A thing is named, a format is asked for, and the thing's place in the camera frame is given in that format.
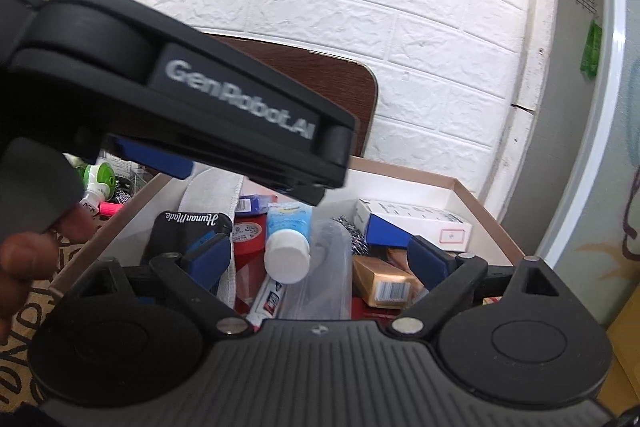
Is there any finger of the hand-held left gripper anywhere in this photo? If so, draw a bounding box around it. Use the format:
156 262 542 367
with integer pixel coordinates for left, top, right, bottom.
107 136 195 180
106 41 359 206

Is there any white red toothpaste tube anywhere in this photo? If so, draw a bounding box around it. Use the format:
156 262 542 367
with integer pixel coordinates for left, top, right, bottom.
244 279 287 329

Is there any red tape roll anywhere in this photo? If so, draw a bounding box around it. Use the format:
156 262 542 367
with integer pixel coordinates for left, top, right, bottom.
233 213 269 315

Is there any person's left hand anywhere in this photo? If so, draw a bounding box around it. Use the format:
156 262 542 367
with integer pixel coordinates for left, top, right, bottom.
0 201 99 333

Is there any green hanging item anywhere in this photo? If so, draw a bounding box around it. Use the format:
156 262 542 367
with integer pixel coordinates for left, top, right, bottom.
579 19 604 78

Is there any large gold box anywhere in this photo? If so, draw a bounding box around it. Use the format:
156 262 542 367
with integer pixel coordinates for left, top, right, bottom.
351 254 430 310

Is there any steel scourer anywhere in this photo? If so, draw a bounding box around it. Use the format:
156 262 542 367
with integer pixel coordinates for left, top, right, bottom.
330 215 370 256

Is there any green white bottle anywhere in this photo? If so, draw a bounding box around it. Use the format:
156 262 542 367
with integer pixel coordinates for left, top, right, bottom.
80 158 117 214

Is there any white cloth roll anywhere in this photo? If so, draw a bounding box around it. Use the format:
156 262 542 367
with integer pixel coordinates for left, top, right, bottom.
182 168 247 310

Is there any black mesh item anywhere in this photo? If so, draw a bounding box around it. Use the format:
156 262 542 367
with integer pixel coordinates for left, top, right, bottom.
106 186 135 206

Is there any small red blue box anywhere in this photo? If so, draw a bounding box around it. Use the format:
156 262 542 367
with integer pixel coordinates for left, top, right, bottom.
236 193 279 216

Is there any white blue carton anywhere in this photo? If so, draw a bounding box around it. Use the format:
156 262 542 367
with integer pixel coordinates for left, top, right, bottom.
354 198 474 256

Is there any pink highlighter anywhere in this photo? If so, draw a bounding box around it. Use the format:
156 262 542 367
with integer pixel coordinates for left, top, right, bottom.
96 201 130 219

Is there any clear plastic container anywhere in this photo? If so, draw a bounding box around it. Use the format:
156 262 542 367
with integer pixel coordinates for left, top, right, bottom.
277 219 354 322

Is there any white door frame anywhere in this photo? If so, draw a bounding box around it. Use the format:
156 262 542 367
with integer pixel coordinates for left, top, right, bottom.
537 0 640 268

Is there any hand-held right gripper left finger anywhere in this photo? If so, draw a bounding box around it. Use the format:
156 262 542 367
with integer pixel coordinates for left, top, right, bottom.
69 232 255 342

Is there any cardboard box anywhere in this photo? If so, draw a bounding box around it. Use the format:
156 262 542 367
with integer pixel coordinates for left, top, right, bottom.
50 154 527 323

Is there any black pouch with script print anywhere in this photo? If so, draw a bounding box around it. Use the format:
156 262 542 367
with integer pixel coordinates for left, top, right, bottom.
151 208 234 269

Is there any brown wooden chair back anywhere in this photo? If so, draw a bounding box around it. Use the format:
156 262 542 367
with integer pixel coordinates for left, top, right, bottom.
202 33 379 158

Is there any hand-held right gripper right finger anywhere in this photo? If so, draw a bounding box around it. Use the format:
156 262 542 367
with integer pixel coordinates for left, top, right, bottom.
386 234 577 342

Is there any blue tube with white cap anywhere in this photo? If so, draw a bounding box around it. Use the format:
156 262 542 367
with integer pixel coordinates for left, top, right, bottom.
263 203 314 286

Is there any small brown item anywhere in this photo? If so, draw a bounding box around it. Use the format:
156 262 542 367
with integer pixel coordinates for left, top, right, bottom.
385 247 412 269

